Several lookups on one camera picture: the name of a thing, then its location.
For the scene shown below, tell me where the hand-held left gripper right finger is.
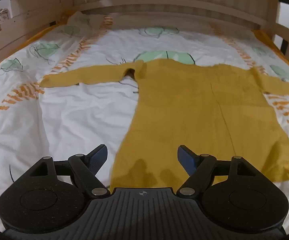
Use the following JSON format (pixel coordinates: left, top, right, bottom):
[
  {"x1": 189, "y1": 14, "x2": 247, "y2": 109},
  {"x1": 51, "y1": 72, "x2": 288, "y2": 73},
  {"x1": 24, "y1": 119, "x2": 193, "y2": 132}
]
[{"x1": 176, "y1": 145, "x2": 258, "y2": 197}]

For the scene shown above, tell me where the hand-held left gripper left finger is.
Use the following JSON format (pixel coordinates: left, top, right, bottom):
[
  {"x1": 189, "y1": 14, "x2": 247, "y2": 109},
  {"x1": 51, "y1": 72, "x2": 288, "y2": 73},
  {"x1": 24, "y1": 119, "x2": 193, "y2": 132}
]
[{"x1": 30, "y1": 144, "x2": 111, "y2": 197}]

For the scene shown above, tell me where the mustard yellow knit sweater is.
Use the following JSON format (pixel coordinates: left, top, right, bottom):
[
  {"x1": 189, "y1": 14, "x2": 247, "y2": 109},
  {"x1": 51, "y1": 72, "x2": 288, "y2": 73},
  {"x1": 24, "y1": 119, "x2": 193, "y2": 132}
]
[{"x1": 39, "y1": 58, "x2": 289, "y2": 189}]

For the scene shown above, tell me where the white leaf-print bed cover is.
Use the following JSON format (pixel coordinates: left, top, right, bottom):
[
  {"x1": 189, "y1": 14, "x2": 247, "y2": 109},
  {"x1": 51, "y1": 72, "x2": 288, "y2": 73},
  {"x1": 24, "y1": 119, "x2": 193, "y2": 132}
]
[{"x1": 0, "y1": 12, "x2": 289, "y2": 233}]

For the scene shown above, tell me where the light wooden bed frame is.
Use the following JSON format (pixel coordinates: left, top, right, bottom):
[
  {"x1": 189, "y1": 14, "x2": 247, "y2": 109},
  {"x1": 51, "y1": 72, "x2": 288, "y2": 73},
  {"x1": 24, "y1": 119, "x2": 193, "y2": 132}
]
[{"x1": 0, "y1": 0, "x2": 289, "y2": 75}]

